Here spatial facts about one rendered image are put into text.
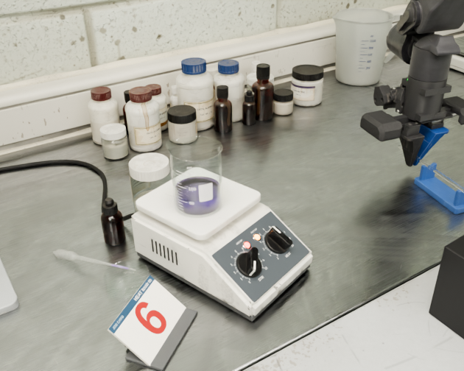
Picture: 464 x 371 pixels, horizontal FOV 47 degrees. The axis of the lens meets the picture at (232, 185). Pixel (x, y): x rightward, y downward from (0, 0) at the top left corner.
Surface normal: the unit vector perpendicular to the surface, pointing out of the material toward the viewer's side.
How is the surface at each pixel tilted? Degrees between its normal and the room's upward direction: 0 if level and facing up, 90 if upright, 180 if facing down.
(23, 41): 90
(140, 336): 40
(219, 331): 0
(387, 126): 45
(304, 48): 90
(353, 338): 0
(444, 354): 0
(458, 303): 90
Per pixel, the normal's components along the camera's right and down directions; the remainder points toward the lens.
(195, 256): -0.63, 0.41
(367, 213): -0.01, -0.85
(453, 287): -0.84, 0.29
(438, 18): 0.17, 0.87
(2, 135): 0.54, 0.43
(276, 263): 0.37, -0.58
